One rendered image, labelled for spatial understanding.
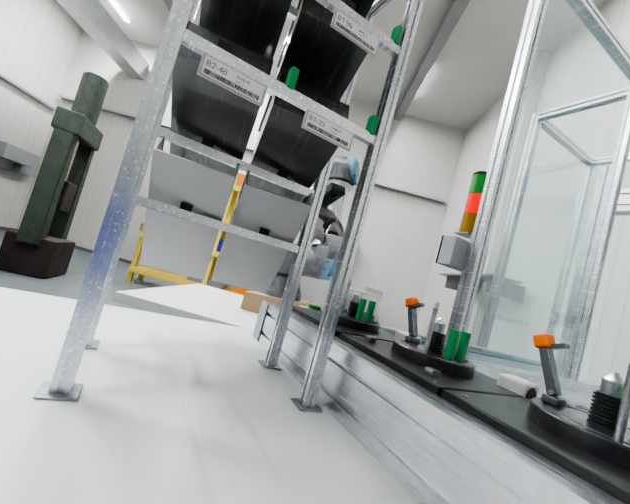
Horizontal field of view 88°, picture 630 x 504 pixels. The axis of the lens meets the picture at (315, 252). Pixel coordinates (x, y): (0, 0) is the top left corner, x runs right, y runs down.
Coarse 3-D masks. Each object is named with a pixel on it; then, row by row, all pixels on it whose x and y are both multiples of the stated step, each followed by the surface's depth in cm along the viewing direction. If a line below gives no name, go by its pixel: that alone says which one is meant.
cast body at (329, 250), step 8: (328, 232) 82; (336, 232) 82; (328, 240) 79; (336, 240) 80; (320, 248) 82; (328, 248) 79; (336, 248) 80; (320, 256) 81; (328, 256) 79; (336, 256) 78
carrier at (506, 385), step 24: (432, 312) 54; (360, 336) 65; (408, 336) 63; (432, 336) 58; (456, 336) 53; (384, 360) 51; (408, 360) 54; (432, 360) 52; (456, 360) 55; (432, 384) 43; (456, 384) 46; (480, 384) 51; (504, 384) 54; (528, 384) 52
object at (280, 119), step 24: (312, 96) 56; (264, 120) 62; (288, 120) 54; (264, 144) 59; (288, 144) 59; (312, 144) 58; (264, 168) 65; (288, 168) 64; (312, 168) 63; (288, 192) 71
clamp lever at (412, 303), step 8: (408, 304) 65; (416, 304) 64; (424, 304) 64; (408, 312) 65; (416, 312) 65; (408, 320) 64; (416, 320) 64; (408, 328) 64; (416, 328) 63; (416, 336) 63
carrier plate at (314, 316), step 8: (296, 312) 81; (304, 312) 78; (312, 312) 83; (320, 312) 88; (312, 320) 73; (336, 328) 67; (344, 328) 70; (352, 328) 74; (336, 336) 65; (376, 336) 72; (384, 336) 75; (392, 336) 79
